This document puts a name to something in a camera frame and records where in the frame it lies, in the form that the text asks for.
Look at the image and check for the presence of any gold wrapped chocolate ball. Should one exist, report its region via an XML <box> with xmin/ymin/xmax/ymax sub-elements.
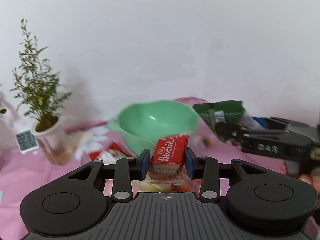
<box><xmin>200</xmin><ymin>137</ymin><xmax>212</xmax><ymax>148</ymax></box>

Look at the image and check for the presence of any green snack bag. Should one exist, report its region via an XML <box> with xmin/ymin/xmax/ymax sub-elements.
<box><xmin>193</xmin><ymin>100</ymin><xmax>245</xmax><ymax>142</ymax></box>

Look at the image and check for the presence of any red biscuit packet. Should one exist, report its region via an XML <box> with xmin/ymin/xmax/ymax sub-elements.
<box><xmin>148</xmin><ymin>134</ymin><xmax>189</xmax><ymax>184</ymax></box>

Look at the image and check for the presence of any red white candy bag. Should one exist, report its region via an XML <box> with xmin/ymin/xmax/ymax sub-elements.
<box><xmin>73</xmin><ymin>125</ymin><xmax>113</xmax><ymax>160</ymax></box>

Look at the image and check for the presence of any green plastic bowl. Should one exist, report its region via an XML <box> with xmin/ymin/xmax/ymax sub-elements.
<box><xmin>107</xmin><ymin>100</ymin><xmax>200</xmax><ymax>155</ymax></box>

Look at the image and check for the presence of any fine-leaf plant in clear cup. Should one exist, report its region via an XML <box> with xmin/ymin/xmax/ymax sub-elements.
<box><xmin>12</xmin><ymin>19</ymin><xmax>72</xmax><ymax>166</ymax></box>

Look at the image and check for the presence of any pink tablecloth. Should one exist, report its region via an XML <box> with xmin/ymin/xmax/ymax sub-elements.
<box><xmin>0</xmin><ymin>96</ymin><xmax>320</xmax><ymax>240</ymax></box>

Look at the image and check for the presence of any red snack packet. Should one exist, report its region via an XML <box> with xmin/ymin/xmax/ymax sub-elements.
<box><xmin>96</xmin><ymin>142</ymin><xmax>132</xmax><ymax>165</ymax></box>

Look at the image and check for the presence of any person's right hand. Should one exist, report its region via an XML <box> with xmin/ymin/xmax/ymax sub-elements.
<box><xmin>280</xmin><ymin>162</ymin><xmax>319</xmax><ymax>193</ymax></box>

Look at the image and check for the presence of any yellow chips bag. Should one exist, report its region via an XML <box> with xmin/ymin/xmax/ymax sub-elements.
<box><xmin>132</xmin><ymin>179</ymin><xmax>201</xmax><ymax>193</ymax></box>

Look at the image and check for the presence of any white digital clock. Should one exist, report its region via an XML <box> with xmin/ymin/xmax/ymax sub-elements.
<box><xmin>15</xmin><ymin>130</ymin><xmax>39</xmax><ymax>154</ymax></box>

